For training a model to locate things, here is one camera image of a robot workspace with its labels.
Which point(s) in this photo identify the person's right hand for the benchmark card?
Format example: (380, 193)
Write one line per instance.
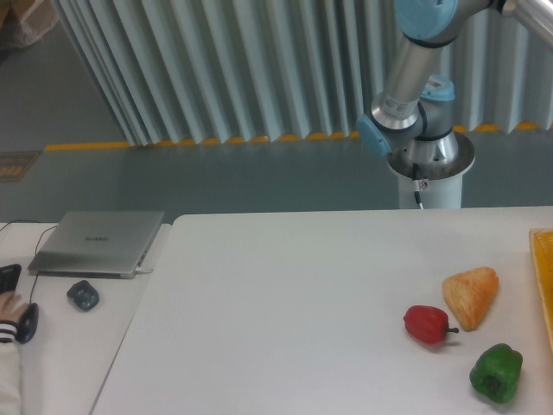
(12, 307)

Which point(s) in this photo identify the black computer mouse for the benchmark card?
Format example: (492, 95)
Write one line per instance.
(27, 326)

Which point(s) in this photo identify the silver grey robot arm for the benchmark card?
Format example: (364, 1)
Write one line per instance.
(427, 27)

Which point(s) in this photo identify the red bell pepper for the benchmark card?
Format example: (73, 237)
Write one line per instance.
(427, 324)

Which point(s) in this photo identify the green bell pepper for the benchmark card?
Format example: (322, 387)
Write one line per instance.
(496, 373)

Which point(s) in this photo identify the black keyboard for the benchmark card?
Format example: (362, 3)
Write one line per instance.
(9, 276)

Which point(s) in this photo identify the striped cuff cream sleeve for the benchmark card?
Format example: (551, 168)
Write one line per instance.
(11, 396)

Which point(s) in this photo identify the dark earbuds case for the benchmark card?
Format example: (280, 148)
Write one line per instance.
(83, 295)

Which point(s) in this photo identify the silver closed laptop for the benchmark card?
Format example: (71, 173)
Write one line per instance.
(99, 244)

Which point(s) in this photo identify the white laptop plug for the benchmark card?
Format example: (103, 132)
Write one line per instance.
(143, 271)

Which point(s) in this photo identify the cardboard box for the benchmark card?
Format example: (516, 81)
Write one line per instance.
(25, 22)

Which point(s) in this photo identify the white corrugated partition screen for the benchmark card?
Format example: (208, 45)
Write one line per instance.
(199, 70)

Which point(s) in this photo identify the orange bread wedge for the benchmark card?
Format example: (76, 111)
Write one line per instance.
(469, 295)

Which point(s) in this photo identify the yellow woven basket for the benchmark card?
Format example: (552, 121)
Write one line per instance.
(541, 253)

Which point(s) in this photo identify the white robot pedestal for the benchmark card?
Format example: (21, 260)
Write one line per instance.
(430, 173)

